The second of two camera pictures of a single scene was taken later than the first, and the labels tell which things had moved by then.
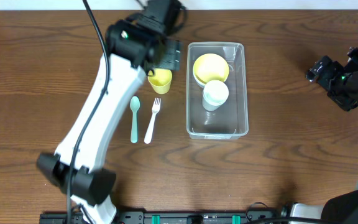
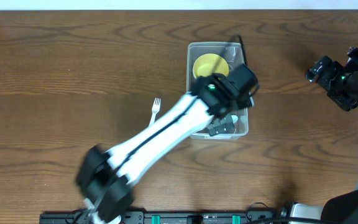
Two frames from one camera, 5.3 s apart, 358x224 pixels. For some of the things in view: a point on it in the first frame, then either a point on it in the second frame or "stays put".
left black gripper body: [171, 56] → [221, 125]
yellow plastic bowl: [209, 67] stays put
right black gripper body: [317, 72] stays put
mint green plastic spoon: [135, 104] → [234, 118]
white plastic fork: [155, 107] stays put
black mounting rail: [169, 217] stays put
